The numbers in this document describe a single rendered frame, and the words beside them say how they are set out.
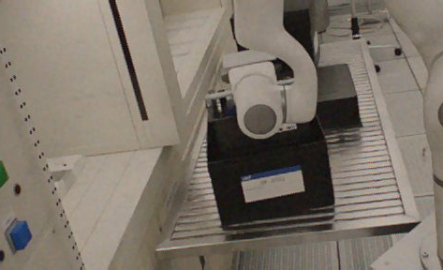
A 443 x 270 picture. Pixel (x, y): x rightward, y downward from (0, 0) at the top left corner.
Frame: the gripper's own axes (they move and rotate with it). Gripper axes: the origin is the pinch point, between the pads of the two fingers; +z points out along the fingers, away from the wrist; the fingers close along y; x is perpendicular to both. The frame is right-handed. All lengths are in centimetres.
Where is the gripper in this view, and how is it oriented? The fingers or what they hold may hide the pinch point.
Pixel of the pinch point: (250, 65)
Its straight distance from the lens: 139.7
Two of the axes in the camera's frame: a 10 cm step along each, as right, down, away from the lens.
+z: -1.1, -3.9, 9.2
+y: 9.8, -1.9, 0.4
